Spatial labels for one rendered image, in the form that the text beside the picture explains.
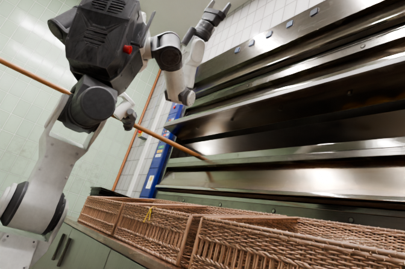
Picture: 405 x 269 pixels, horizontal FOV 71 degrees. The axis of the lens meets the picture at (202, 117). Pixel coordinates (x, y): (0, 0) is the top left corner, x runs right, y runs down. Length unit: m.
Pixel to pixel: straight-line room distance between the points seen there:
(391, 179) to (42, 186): 1.17
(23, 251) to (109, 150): 2.05
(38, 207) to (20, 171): 1.82
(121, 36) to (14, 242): 0.74
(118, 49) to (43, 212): 0.59
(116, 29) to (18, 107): 1.95
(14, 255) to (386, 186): 1.20
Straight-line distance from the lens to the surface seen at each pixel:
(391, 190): 1.15
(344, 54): 1.56
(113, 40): 1.09
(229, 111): 1.67
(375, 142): 1.25
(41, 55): 3.08
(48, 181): 1.09
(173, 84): 1.29
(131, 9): 1.14
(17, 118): 2.91
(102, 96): 0.97
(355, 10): 1.72
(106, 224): 1.56
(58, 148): 1.11
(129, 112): 1.54
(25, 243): 1.11
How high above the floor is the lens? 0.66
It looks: 23 degrees up
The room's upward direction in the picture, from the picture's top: 17 degrees clockwise
